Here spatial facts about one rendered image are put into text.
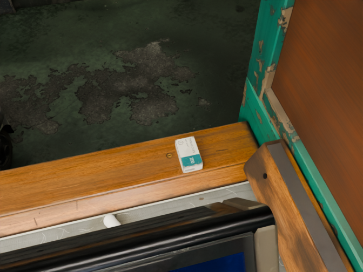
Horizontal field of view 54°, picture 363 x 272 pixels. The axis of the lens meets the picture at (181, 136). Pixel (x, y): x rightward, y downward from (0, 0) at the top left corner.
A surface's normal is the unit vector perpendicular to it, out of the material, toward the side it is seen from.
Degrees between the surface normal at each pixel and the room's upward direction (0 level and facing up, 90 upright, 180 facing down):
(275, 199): 67
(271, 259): 58
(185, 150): 0
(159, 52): 0
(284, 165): 0
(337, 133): 90
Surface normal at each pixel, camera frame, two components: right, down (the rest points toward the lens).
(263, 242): 0.21, 0.33
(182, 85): 0.00, -0.60
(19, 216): 0.17, 0.12
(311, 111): -0.97, 0.20
